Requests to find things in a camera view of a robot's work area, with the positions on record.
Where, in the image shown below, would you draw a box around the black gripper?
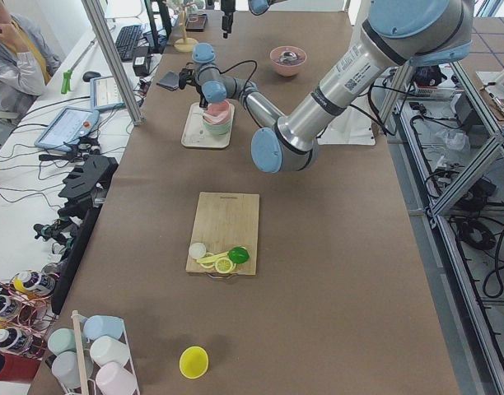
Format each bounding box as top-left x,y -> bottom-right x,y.
198,93 -> 208,109

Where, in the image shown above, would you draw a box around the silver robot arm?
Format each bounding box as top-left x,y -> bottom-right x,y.
220,0 -> 277,39
191,0 -> 474,173

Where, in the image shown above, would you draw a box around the pink ice bowl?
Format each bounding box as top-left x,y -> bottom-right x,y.
269,45 -> 307,77

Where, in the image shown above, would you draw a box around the green stacked bowls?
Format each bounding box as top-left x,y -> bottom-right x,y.
202,109 -> 233,136

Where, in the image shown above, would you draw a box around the cream rabbit tray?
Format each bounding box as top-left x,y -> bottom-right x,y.
181,103 -> 235,149

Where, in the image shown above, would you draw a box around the wooden mug tree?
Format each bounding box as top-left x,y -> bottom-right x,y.
166,0 -> 205,53

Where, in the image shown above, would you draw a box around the metal ice scoop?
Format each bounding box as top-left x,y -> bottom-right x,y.
278,50 -> 298,65

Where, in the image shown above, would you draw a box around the upper blue teach pendant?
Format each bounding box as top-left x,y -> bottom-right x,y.
90,76 -> 124,111

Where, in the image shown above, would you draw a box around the blue teach pendant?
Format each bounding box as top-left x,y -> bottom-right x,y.
90,76 -> 124,111
34,107 -> 100,152

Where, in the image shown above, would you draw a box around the black keyboard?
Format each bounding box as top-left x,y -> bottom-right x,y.
115,25 -> 142,62

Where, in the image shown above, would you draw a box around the black computer mouse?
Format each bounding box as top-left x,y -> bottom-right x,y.
82,71 -> 101,82

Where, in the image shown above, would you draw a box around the wooden cutting board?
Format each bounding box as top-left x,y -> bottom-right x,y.
190,192 -> 259,276

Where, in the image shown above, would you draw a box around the lower blue teach pendant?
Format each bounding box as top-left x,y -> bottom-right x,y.
34,107 -> 100,152

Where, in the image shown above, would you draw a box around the black tool stand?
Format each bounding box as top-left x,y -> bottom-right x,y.
51,155 -> 119,315

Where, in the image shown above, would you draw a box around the green lime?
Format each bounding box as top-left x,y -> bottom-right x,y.
227,246 -> 250,264

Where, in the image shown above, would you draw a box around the lemon slice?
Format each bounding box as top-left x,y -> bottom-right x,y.
214,257 -> 236,274
197,253 -> 217,269

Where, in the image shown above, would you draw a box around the seated person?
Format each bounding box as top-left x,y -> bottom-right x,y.
0,1 -> 61,118

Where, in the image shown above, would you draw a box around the light blue cup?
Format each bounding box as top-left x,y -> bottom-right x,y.
83,315 -> 124,341

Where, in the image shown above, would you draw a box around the yellow cup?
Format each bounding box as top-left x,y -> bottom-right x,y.
179,346 -> 209,379

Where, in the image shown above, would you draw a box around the yellow paint bottle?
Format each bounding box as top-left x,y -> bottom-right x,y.
14,271 -> 56,297

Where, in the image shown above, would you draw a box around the white cup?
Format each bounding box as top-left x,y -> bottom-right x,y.
90,336 -> 130,366

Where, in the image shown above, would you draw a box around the mint green cup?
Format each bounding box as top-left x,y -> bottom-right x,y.
47,328 -> 77,356

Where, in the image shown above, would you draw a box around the white dish rack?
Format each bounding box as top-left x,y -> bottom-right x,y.
49,310 -> 141,394

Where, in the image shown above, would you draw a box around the pink cup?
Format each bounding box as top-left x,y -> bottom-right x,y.
96,361 -> 137,395

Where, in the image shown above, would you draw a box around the grey cup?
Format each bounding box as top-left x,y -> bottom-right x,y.
51,351 -> 81,389

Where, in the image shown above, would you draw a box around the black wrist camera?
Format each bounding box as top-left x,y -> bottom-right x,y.
178,67 -> 196,90

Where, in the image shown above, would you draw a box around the black camera cable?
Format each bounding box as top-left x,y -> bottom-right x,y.
222,59 -> 259,104

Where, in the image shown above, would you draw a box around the aluminium frame post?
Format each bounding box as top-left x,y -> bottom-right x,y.
82,0 -> 143,126

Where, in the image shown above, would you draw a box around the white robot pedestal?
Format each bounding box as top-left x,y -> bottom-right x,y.
318,105 -> 376,146

